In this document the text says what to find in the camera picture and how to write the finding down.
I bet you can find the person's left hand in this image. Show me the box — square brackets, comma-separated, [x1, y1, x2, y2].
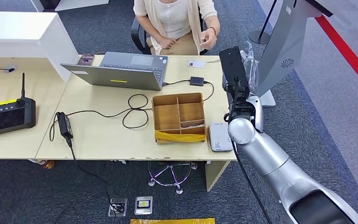
[200, 28, 217, 51]

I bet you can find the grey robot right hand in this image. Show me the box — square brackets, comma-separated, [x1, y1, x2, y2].
[240, 41, 265, 133]

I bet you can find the person's right hand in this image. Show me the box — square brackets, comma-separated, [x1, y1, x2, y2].
[158, 37, 177, 49]

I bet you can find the person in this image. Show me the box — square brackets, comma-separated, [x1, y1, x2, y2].
[133, 0, 220, 56]

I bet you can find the grey card reader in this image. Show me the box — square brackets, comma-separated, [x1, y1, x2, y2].
[208, 122, 234, 153]

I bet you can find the black office chair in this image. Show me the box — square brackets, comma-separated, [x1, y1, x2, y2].
[131, 14, 209, 56]

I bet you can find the grey laptop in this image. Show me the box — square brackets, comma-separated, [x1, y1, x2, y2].
[60, 51, 169, 91]

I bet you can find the grey kiosk stand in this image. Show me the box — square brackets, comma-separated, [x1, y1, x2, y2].
[255, 0, 334, 108]

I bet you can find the wooden divided box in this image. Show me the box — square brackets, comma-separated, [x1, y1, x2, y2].
[151, 92, 207, 145]

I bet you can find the beige desk leg panel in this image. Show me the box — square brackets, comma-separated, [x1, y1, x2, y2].
[205, 161, 231, 192]

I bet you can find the yellow tape on box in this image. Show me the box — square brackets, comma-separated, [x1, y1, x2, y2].
[154, 130, 207, 143]

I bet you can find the black smartphone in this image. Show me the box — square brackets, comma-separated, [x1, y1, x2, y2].
[77, 54, 96, 66]

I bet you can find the white furniture base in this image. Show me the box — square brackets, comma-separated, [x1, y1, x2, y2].
[30, 0, 110, 12]

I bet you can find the red barrier belt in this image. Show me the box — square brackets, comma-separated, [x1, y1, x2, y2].
[315, 15, 358, 97]

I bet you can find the chrome stool base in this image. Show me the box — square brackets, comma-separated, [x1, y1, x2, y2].
[148, 161, 198, 196]

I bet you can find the black laptop power brick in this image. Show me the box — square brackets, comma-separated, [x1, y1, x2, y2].
[57, 112, 74, 140]

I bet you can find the white counter block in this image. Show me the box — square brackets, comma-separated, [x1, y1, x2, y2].
[0, 11, 80, 83]

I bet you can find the floor socket box yellow label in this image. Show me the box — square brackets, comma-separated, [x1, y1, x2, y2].
[134, 196, 153, 216]

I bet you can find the open floor socket box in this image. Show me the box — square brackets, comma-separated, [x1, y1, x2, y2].
[108, 197, 128, 217]

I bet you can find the black remote controller with antennas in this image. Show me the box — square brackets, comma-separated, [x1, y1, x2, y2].
[0, 72, 37, 137]

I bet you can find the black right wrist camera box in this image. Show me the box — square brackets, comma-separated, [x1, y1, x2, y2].
[218, 45, 257, 123]

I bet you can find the short black adapter cable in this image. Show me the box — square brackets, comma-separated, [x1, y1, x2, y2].
[162, 79, 191, 86]

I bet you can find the curved black adapter cable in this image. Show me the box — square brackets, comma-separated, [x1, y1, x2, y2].
[203, 81, 215, 102]

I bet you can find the black stanchion post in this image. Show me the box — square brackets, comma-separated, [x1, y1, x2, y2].
[248, 0, 279, 45]

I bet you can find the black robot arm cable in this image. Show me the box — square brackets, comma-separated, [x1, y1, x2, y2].
[223, 77, 273, 224]

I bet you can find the black looped charger cable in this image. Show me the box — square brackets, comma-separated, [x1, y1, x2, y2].
[49, 94, 153, 142]

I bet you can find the black mains cable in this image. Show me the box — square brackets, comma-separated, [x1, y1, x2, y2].
[67, 139, 126, 214]

